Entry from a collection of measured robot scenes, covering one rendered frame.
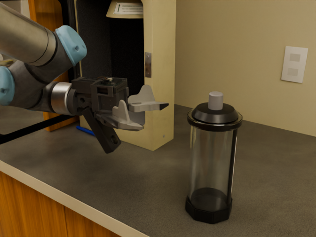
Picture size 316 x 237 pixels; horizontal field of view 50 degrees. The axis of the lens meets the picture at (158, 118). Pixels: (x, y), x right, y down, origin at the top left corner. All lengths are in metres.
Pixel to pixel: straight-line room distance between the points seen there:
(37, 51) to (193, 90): 0.86
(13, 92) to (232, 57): 0.81
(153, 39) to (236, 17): 0.43
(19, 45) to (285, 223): 0.62
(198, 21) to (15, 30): 0.86
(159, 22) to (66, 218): 0.58
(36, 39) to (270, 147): 0.75
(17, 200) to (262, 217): 0.73
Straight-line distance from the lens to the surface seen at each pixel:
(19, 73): 0.73
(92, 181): 0.89
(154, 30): 0.92
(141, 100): 0.78
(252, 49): 1.25
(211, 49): 1.32
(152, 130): 0.99
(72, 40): 0.68
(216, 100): 0.66
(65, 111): 0.79
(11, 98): 0.74
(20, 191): 1.12
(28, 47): 0.63
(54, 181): 0.92
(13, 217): 1.24
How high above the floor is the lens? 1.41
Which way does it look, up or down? 22 degrees down
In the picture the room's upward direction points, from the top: straight up
